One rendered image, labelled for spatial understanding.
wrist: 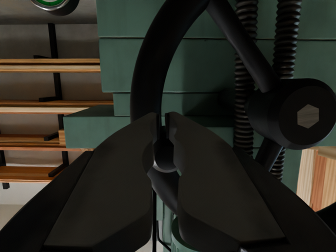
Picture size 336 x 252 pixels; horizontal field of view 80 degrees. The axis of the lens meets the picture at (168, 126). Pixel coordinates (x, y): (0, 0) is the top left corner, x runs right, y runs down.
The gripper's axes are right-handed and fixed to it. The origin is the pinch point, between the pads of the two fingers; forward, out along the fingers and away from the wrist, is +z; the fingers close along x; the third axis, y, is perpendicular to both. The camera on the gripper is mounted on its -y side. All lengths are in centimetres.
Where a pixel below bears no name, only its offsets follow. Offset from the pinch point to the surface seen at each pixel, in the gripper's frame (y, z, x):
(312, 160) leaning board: 120, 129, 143
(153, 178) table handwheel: 7.7, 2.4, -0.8
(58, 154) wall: 195, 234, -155
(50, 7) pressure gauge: -5.0, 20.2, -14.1
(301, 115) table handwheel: 1.8, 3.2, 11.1
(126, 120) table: 12.3, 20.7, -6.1
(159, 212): 63, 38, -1
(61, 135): 23.8, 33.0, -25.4
